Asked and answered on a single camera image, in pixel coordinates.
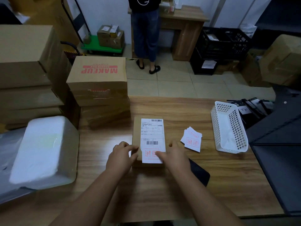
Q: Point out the small yellowish cardboard box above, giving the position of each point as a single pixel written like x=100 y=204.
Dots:
x=114 y=30

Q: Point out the black plastic crate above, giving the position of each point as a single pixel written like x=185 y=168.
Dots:
x=207 y=49
x=237 y=44

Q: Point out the black scanners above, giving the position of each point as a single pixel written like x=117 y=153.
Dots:
x=244 y=112

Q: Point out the wooden drawer desk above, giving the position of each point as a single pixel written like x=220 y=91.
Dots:
x=188 y=32

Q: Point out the person's right forearm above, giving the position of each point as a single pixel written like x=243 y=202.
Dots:
x=207 y=202

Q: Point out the red stamped white sticker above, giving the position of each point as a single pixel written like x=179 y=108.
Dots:
x=150 y=154

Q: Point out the small plain cardboard box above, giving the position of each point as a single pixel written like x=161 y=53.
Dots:
x=136 y=131

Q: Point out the tiny cardboard box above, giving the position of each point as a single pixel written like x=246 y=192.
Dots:
x=87 y=39

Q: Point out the dark metal shelf rack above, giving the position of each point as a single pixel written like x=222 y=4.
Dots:
x=279 y=171
x=277 y=21

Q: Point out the stack of large cardboard boxes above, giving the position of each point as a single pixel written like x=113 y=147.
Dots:
x=47 y=14

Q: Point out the white standing air conditioner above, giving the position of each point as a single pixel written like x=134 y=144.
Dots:
x=235 y=11

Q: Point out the black flat device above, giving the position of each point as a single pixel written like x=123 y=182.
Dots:
x=267 y=105
x=258 y=104
x=252 y=107

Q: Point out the person's left hand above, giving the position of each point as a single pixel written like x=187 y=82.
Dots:
x=121 y=160

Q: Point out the white perforated plastic tray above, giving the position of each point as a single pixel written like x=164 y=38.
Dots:
x=225 y=129

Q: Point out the white plastic bag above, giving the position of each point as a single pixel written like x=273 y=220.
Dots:
x=248 y=30

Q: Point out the small labelled cardboard box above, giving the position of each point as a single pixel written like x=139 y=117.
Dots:
x=103 y=29

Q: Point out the stack of small cardboard boxes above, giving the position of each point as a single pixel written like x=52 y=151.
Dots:
x=167 y=8

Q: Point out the stack of white stickers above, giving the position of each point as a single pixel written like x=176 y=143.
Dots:
x=191 y=141

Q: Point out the person's left forearm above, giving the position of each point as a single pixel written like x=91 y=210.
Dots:
x=89 y=200

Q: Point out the medium taped cardboard box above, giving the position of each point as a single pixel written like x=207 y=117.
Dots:
x=113 y=42

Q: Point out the white foam parcel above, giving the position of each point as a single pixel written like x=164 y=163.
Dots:
x=44 y=152

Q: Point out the green platform trolley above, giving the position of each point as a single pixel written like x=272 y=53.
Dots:
x=101 y=47

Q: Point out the black office chair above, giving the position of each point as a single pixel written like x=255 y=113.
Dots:
x=70 y=50

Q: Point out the red printed cardboard box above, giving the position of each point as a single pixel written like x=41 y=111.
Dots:
x=98 y=72

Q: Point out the person's right hand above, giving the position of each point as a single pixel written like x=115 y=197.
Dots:
x=176 y=162

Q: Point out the black handheld scanner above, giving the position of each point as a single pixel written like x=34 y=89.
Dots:
x=200 y=172

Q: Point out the black plastic crates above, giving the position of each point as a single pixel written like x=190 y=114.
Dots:
x=196 y=68

